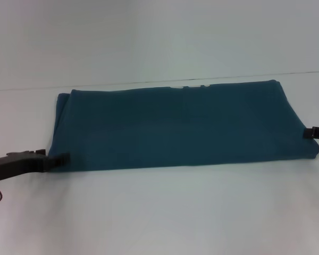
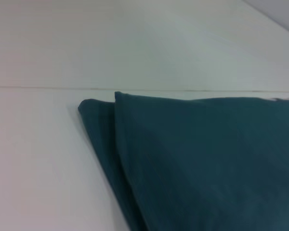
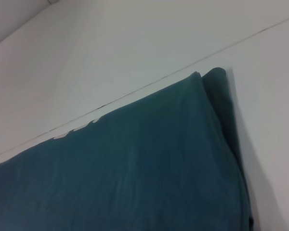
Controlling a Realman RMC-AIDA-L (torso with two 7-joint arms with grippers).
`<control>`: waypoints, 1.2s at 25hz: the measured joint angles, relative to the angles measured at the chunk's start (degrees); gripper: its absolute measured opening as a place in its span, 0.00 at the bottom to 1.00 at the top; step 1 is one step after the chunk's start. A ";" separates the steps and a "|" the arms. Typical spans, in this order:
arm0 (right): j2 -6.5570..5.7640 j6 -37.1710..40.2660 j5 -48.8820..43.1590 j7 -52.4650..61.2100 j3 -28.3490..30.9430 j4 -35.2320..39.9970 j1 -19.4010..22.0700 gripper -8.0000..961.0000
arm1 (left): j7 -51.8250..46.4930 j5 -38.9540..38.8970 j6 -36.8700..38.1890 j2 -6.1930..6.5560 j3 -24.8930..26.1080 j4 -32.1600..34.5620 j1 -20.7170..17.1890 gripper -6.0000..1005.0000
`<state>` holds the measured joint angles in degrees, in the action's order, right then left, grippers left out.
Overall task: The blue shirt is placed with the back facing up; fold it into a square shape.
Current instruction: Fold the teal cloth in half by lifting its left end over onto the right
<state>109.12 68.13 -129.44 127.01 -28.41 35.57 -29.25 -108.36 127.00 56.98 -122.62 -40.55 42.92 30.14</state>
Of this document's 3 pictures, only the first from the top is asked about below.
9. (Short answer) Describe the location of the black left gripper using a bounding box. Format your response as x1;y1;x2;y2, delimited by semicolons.
0;149;71;183

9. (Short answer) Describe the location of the blue teal shirt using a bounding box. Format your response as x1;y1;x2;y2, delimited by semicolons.
47;79;319;173

